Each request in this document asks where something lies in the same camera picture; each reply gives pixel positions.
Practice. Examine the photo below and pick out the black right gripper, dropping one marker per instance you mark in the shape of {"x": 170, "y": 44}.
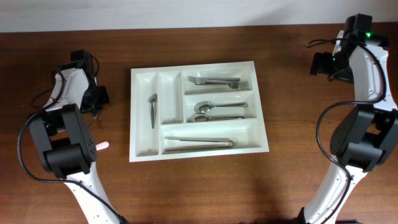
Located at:
{"x": 325, "y": 58}

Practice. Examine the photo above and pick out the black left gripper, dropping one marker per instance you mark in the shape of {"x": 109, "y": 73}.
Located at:
{"x": 105, "y": 101}

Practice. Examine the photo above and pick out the pink plastic knife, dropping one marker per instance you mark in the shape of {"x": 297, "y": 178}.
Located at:
{"x": 102, "y": 145}

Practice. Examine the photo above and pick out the steel fork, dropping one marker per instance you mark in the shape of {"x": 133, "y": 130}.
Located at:
{"x": 203, "y": 80}
{"x": 231, "y": 84}

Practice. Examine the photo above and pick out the steel tablespoon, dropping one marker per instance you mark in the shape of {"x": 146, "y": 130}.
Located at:
{"x": 206, "y": 106}
{"x": 202, "y": 117}

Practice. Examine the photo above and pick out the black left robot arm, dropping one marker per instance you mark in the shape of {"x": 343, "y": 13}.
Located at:
{"x": 63, "y": 140}

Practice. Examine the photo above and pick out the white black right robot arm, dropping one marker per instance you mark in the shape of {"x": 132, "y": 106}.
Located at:
{"x": 368, "y": 134}

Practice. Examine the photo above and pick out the white plastic cutlery tray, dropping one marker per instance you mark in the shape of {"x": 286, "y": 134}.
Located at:
{"x": 176, "y": 98}

